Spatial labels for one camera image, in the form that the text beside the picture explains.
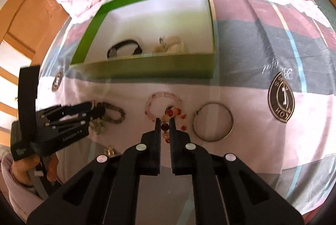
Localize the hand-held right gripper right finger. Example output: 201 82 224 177
169 118 305 225

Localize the black bracelet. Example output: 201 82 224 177
107 38 143 59

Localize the cream bead bracelet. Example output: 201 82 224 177
153 36 189 54

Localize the wooden wardrobe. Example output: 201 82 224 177
0 0 72 113

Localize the pink bead bracelet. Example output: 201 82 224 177
145 92 183 123

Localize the dark green bead bracelet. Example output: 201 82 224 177
91 101 126 135

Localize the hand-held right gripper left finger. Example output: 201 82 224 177
26 118 162 225

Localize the pink grey printed bed sheet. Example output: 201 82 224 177
39 0 336 225

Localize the green cardboard box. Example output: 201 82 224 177
70 0 216 80

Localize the person's left forearm pink sleeve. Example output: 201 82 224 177
0 154 45 217

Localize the person's left hand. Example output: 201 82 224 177
12 154 59 187

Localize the silver bangle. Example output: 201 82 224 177
193 102 234 142

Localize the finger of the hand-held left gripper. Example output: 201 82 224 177
39 101 95 120
46 106 106 129

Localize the red bead bracelet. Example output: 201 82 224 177
161 107 188 144

